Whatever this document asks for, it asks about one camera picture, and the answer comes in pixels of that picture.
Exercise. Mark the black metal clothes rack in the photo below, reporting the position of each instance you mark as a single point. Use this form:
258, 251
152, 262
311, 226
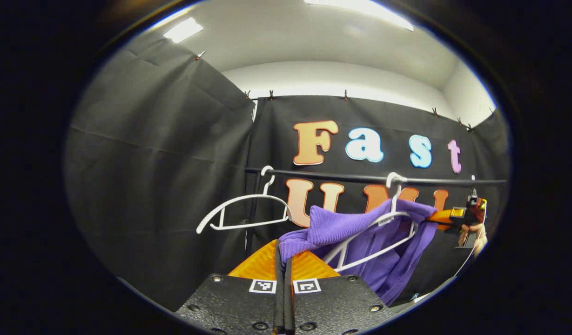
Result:
341, 177

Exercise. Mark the black backdrop cloth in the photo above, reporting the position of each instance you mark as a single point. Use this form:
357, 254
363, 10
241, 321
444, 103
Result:
164, 163

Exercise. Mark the small black backdrop clips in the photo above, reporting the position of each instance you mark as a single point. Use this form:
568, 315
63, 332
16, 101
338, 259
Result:
345, 96

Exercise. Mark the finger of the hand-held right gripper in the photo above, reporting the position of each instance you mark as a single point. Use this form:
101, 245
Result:
446, 217

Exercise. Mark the small ceiling light panel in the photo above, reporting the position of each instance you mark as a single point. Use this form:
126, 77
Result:
183, 30

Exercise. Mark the long ceiling light panel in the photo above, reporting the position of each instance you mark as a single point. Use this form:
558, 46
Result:
365, 9

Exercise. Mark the plain white hanger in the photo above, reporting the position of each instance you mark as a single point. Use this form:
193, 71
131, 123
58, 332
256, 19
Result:
248, 197

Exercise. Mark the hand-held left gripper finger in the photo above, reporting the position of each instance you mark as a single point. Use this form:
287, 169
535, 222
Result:
289, 302
279, 298

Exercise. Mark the white hanger with label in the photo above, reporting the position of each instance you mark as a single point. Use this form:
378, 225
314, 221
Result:
383, 221

